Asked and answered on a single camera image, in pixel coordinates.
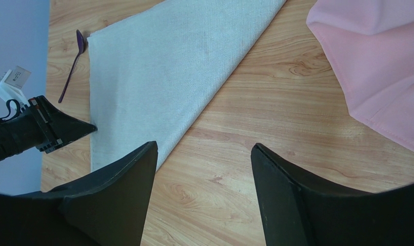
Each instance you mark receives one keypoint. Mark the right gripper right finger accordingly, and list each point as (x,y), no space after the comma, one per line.
(300,208)

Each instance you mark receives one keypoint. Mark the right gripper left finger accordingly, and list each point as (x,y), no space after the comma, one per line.
(106,207)

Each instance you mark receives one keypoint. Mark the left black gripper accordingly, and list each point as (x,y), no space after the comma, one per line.
(40,125)

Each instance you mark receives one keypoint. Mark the purple plastic spoon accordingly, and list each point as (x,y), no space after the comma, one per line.
(81,43)

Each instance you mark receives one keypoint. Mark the beige cloth napkin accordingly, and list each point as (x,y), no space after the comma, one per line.
(152,74)

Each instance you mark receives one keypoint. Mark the pink pleated garment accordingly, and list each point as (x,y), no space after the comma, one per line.
(370,47)

